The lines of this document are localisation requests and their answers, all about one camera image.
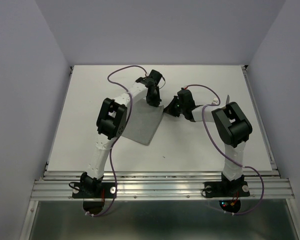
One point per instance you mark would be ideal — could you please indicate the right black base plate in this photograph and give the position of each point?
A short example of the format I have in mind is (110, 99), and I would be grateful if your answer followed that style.
(219, 189)

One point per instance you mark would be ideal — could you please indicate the silver knife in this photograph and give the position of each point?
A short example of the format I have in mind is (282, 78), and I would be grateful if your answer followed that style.
(227, 100)

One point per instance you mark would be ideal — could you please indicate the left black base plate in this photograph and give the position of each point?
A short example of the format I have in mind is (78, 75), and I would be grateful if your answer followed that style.
(106, 190)

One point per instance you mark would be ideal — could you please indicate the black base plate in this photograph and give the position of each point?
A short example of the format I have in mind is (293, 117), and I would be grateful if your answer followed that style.
(106, 190)
(219, 189)

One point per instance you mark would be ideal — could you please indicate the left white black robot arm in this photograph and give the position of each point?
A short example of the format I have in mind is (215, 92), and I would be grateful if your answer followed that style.
(112, 120)

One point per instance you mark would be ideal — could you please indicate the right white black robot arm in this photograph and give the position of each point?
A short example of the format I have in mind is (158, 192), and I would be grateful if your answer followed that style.
(234, 130)

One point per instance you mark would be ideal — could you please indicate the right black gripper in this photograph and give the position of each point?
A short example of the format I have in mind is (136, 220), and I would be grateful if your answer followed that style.
(170, 109)

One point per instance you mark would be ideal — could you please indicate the grey cloth napkin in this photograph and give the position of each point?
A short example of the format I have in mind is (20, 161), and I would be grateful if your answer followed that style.
(143, 122)

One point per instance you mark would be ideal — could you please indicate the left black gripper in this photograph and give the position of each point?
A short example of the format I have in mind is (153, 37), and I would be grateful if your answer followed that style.
(156, 101)

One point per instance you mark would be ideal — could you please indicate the silver fork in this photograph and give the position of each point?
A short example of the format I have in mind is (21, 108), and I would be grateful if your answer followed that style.
(215, 101)

